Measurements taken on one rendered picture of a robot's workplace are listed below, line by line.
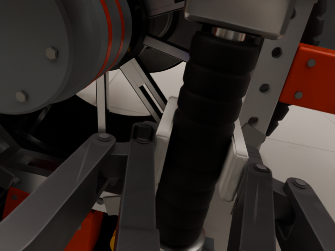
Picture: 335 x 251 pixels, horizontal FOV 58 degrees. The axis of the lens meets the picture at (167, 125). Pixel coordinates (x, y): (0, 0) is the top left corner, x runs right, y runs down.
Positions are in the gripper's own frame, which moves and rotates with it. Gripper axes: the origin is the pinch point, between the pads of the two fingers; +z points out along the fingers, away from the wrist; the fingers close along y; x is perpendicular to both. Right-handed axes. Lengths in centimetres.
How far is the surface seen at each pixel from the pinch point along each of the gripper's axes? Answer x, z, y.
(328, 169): -83, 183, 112
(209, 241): -75, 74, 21
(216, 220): -83, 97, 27
